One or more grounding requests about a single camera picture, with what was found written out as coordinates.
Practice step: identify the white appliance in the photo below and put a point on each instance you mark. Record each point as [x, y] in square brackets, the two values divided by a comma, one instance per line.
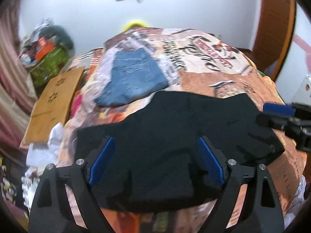
[303, 89]

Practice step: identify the black pants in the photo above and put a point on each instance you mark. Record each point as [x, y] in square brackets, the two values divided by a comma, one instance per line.
[170, 138]

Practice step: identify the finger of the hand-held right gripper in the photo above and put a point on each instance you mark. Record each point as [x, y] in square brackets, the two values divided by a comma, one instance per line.
[272, 121]
[279, 109]

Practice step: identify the yellow foam cushion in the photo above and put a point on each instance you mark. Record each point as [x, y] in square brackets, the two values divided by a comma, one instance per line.
[134, 24]

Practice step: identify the white cloth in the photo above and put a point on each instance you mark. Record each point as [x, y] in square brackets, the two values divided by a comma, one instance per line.
[54, 138]

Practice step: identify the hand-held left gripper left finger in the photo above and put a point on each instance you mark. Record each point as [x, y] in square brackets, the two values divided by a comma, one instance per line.
[100, 162]

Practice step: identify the blue jeans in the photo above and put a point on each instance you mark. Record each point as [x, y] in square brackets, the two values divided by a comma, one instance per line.
[133, 77]

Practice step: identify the brown cardboard box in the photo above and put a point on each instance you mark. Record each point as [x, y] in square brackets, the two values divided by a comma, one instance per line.
[53, 106]

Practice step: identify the orange box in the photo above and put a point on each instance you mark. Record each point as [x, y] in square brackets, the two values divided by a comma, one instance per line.
[43, 48]

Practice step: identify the green storage box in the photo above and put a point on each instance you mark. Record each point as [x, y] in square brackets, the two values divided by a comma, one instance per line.
[48, 68]

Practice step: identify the printed blanket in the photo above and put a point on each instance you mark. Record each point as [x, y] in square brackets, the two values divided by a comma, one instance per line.
[201, 80]

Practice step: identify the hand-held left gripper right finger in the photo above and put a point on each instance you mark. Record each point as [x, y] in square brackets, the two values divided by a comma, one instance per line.
[211, 162]

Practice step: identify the striped pink curtain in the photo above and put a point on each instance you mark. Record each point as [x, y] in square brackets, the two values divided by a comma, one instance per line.
[12, 89]

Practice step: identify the frosted glass sliding door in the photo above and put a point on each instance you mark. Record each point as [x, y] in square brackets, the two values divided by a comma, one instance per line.
[298, 53]

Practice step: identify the wooden door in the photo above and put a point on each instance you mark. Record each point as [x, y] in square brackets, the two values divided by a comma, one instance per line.
[274, 29]

